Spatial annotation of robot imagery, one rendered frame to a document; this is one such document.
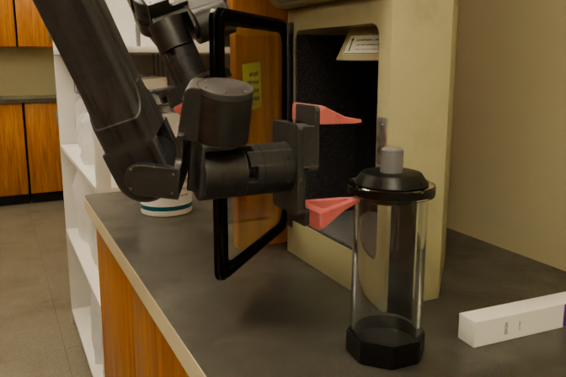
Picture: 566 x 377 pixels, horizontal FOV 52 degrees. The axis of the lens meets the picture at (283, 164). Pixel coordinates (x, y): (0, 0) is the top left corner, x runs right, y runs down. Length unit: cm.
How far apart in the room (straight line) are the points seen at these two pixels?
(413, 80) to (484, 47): 46
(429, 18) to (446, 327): 44
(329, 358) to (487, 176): 66
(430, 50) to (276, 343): 47
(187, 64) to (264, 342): 43
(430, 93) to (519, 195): 44
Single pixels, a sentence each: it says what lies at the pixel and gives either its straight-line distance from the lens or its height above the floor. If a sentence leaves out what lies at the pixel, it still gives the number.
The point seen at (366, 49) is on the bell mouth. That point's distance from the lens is 93.
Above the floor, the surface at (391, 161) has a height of 120.
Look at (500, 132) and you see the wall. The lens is 127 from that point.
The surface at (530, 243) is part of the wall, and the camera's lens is 126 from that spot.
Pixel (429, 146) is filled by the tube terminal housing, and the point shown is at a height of 119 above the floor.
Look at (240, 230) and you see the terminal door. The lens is 92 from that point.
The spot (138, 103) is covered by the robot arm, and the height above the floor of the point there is 128.
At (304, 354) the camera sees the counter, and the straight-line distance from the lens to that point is 79.
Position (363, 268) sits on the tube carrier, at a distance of 73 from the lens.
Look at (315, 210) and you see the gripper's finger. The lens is 66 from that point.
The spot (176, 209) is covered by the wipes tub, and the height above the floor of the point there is 96.
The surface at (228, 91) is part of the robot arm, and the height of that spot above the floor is 129.
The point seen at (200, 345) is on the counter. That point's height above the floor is 94.
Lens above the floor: 132
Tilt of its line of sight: 10 degrees down
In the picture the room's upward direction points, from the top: straight up
